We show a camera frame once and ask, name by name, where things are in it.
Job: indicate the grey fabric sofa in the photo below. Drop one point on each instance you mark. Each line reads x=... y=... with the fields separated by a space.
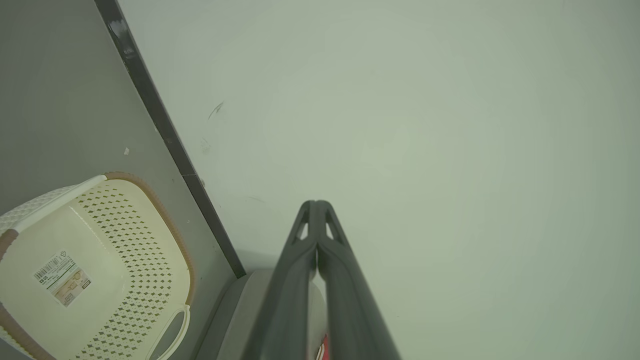
x=235 y=325

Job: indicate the red and white garment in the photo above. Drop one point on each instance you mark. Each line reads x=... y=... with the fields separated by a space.
x=325 y=350

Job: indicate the cream perforated laundry basket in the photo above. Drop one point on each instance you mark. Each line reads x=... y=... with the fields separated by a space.
x=125 y=250

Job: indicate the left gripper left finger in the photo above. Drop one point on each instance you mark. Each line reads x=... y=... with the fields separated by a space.
x=290 y=290

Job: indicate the white barcode label sticker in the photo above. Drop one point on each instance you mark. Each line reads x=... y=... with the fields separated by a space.
x=62 y=278

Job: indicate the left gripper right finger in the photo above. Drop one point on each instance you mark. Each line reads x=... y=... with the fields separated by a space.
x=345 y=300

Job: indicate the black baseboard strip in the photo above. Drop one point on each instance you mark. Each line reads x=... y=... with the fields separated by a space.
x=165 y=130

